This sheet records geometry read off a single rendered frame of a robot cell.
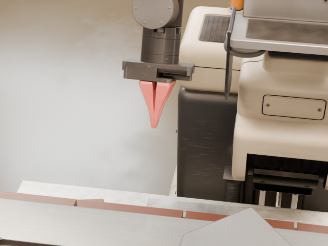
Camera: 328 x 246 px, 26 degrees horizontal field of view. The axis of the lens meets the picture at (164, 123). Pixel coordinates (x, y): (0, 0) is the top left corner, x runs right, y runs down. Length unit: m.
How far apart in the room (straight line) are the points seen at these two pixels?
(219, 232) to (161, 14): 0.35
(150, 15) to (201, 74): 0.73
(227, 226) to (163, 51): 0.29
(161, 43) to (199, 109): 0.71
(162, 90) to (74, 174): 1.56
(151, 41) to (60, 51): 2.31
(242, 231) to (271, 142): 0.34
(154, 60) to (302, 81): 0.43
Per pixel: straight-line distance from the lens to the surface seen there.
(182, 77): 1.08
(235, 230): 1.11
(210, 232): 1.10
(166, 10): 0.97
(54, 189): 1.46
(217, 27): 1.76
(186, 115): 1.75
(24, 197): 1.22
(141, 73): 1.04
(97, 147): 2.70
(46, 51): 3.36
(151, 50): 1.04
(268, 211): 1.40
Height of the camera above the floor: 1.61
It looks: 35 degrees down
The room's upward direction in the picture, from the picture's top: straight up
